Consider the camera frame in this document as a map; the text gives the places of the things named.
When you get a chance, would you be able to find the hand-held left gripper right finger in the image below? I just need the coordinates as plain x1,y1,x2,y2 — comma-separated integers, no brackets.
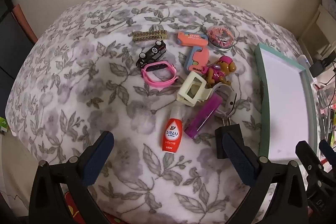
222,131,309,224

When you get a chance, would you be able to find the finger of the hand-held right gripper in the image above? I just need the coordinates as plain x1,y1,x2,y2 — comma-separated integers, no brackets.
319,139,336,169
295,140,324,189

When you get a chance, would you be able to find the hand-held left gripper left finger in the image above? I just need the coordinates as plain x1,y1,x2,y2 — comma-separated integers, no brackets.
29,131,115,224

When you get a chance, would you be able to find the green-rimmed white tray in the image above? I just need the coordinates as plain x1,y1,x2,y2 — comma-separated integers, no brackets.
254,43,319,165

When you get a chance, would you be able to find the purple lighter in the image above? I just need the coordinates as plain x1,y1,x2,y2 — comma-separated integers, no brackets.
184,94,223,139

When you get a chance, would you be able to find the red stain remover bottle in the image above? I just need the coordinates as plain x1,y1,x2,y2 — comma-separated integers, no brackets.
161,105,183,154

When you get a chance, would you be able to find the pink wristband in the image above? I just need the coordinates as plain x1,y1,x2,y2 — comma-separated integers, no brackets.
141,62,180,88

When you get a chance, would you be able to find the black toy car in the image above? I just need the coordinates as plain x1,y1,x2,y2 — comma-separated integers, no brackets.
136,40,167,68

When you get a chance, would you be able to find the cluster of pens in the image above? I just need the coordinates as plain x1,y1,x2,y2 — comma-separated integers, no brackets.
314,81,336,147

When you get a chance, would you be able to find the red patterned cloth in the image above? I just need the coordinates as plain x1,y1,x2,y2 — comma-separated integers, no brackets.
62,185,124,224

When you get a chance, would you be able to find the grey floral blanket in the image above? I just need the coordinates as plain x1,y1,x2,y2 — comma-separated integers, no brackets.
6,0,313,224

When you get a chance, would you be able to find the small black device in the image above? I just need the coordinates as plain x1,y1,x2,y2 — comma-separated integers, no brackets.
309,59,326,78

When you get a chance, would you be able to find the white shelf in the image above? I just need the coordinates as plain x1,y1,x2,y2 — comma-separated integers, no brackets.
298,4,332,59

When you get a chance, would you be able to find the dark cabinet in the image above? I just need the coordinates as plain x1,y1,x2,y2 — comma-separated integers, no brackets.
0,0,34,119

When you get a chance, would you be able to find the red board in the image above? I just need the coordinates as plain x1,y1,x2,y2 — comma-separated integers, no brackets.
11,4,39,44

